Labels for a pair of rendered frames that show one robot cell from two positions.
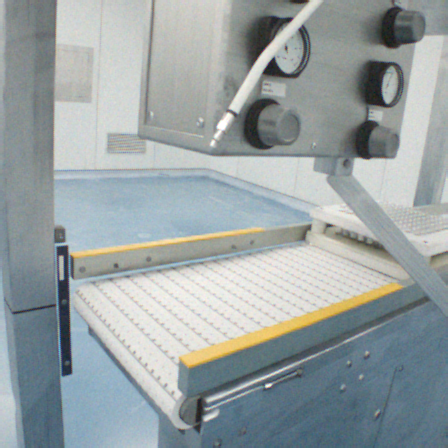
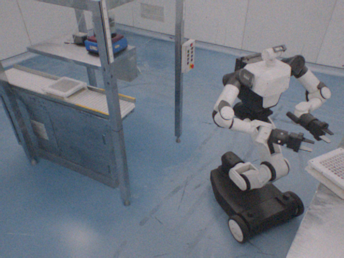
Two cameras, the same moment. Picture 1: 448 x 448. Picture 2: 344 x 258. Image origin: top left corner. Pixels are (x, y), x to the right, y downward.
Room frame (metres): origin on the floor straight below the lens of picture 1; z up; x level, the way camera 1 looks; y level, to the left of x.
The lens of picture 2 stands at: (0.79, 1.98, 2.02)
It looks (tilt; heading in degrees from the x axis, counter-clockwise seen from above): 36 degrees down; 248
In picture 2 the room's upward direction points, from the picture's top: straight up
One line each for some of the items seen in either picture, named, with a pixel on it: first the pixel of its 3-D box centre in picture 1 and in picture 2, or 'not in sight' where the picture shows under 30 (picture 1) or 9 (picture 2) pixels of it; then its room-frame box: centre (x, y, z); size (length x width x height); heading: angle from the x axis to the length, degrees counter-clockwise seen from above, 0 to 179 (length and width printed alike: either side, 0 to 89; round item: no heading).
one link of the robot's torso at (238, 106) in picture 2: not in sight; (250, 113); (-0.42, 0.52, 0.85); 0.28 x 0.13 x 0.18; 95
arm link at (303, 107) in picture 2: not in sight; (302, 110); (-0.58, 0.80, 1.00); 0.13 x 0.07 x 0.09; 20
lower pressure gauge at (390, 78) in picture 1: (385, 85); not in sight; (0.36, -0.12, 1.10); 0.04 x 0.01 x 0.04; 130
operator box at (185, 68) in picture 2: not in sight; (187, 56); (-0.32, -0.35, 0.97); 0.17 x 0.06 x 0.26; 40
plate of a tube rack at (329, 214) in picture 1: (398, 223); (64, 86); (0.78, -0.33, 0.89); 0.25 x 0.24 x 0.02; 40
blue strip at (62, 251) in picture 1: (64, 314); not in sight; (0.51, 0.21, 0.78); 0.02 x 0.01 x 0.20; 130
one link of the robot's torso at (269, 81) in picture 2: not in sight; (259, 81); (-0.42, 0.54, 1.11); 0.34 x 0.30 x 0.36; 5
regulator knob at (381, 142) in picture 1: (381, 136); not in sight; (0.36, -0.12, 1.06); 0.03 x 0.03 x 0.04; 40
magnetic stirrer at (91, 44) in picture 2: not in sight; (107, 42); (0.45, 0.00, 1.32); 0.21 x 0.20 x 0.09; 40
